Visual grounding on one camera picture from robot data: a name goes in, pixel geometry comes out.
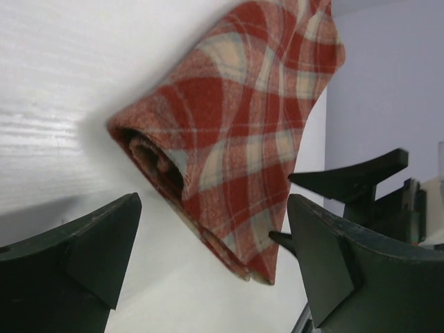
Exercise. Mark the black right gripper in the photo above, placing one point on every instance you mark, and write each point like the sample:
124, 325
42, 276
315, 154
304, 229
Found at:
400, 215

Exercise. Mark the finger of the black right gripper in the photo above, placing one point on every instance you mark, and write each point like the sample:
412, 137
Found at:
284, 240

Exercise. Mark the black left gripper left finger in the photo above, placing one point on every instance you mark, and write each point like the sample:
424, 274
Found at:
69, 279

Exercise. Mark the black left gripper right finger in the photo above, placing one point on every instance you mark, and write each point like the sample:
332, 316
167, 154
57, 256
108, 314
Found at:
357, 280

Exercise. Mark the red plaid skirt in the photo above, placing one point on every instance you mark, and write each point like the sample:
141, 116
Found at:
219, 136

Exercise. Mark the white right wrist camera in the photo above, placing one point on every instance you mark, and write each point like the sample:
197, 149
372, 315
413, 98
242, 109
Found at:
434, 212

